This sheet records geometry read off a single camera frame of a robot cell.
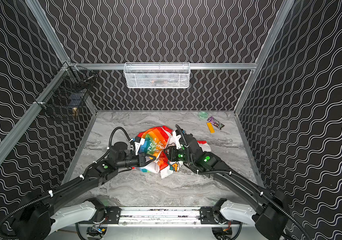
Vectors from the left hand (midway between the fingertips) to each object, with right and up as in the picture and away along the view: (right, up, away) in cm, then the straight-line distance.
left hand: (159, 159), depth 72 cm
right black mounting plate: (+24, -28, +2) cm, 37 cm away
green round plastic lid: (+31, +25, +45) cm, 60 cm away
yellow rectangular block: (+35, +14, +36) cm, 52 cm away
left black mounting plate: (-25, -28, +2) cm, 37 cm away
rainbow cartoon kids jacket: (-3, +7, +25) cm, 26 cm away
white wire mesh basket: (-8, +63, +65) cm, 91 cm away
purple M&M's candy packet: (+39, +19, +39) cm, 58 cm away
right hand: (+3, +4, +2) cm, 6 cm away
